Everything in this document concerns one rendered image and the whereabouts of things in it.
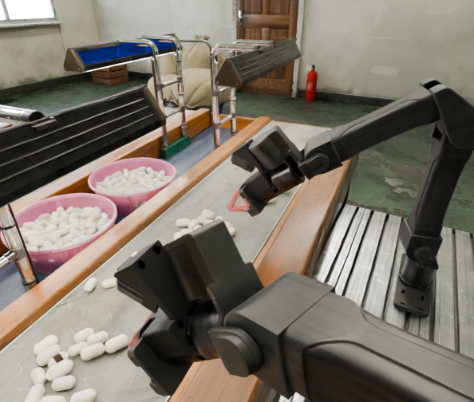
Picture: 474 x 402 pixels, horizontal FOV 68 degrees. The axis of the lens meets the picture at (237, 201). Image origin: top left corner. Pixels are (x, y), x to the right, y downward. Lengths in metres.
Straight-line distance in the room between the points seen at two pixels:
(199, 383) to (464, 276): 0.69
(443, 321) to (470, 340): 0.05
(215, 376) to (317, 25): 4.93
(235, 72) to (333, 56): 4.27
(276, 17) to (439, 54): 2.09
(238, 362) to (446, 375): 0.13
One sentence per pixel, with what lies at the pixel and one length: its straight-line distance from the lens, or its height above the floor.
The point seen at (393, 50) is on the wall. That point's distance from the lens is 5.09.
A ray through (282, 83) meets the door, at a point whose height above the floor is 0.18.
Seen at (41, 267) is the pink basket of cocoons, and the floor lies 0.70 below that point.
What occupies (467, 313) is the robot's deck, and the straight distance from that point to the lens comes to 0.92.
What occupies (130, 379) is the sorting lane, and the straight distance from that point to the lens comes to 0.63.
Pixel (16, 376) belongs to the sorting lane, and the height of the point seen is 0.74.
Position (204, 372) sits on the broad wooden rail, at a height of 0.76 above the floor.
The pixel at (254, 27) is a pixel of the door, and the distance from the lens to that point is 5.50.
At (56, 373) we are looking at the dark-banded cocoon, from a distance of 0.65.
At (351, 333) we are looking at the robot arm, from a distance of 0.25.
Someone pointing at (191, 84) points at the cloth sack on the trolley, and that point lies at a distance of 3.81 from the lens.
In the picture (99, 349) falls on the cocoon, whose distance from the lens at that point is 0.65.
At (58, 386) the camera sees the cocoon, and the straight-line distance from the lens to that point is 0.64.
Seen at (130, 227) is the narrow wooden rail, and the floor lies 0.76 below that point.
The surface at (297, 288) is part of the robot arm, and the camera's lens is 0.29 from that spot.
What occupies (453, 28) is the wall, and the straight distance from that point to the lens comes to 5.05.
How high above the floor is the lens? 1.25
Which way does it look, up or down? 30 degrees down
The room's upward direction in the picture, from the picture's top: straight up
